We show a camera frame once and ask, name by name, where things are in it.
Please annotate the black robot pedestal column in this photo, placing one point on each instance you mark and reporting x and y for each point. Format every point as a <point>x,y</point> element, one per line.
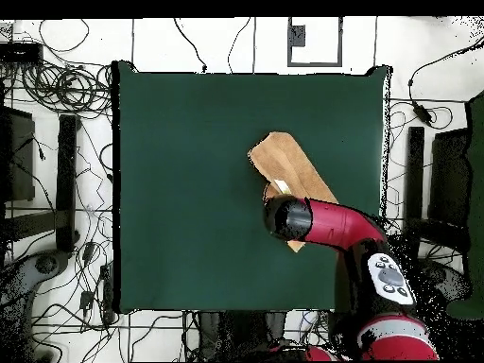
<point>242,332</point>

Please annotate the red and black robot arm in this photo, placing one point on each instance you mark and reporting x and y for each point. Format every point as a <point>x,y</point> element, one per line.
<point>332,223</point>

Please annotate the dark green table cloth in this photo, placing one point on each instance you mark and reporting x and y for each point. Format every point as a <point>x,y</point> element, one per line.
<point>170,227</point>

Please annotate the flat black device box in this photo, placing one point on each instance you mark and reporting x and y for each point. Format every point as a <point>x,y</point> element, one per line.
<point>20,53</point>

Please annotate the dark pedestal leg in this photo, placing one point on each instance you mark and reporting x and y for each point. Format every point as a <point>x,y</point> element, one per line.
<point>450,281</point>
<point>45,264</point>

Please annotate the dark green fabric item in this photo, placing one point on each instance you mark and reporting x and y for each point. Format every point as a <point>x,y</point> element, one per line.
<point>477,189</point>

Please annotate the black upright stand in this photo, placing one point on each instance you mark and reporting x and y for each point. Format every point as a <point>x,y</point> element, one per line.
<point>414,170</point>
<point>67,170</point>

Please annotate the black power adapter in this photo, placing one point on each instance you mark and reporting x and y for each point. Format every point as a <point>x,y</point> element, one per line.
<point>86,300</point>
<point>421,112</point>

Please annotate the tan terry towel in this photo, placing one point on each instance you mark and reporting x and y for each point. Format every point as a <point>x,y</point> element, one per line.
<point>287,162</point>

